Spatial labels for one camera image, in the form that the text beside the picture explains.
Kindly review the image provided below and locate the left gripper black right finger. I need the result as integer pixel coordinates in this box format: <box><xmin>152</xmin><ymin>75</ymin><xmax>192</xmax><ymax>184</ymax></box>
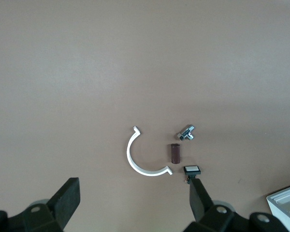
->
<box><xmin>185</xmin><ymin>178</ymin><xmax>287</xmax><ymax>232</ymax></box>

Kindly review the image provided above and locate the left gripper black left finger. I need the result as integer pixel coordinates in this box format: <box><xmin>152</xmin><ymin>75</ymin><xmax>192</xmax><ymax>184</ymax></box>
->
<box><xmin>0</xmin><ymin>177</ymin><xmax>81</xmax><ymax>232</ymax></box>

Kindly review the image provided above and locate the white drawer cabinet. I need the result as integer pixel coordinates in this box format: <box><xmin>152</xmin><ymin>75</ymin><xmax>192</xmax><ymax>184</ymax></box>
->
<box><xmin>266</xmin><ymin>183</ymin><xmax>290</xmax><ymax>232</ymax></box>

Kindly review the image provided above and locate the brown ribbed cylinder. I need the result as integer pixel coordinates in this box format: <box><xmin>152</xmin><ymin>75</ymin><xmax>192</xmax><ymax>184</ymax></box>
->
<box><xmin>169</xmin><ymin>143</ymin><xmax>181</xmax><ymax>165</ymax></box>

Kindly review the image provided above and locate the metal tee fitting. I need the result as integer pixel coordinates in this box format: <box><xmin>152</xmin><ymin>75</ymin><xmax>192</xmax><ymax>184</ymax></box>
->
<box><xmin>176</xmin><ymin>124</ymin><xmax>196</xmax><ymax>142</ymax></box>

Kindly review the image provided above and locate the white rectangular push switch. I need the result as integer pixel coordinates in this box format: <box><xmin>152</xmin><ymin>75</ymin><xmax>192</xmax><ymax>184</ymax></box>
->
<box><xmin>182</xmin><ymin>165</ymin><xmax>203</xmax><ymax>186</ymax></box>

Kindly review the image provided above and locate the white half-ring pipe clamp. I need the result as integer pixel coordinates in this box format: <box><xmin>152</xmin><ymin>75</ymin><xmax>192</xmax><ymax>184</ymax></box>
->
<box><xmin>126</xmin><ymin>125</ymin><xmax>174</xmax><ymax>176</ymax></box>

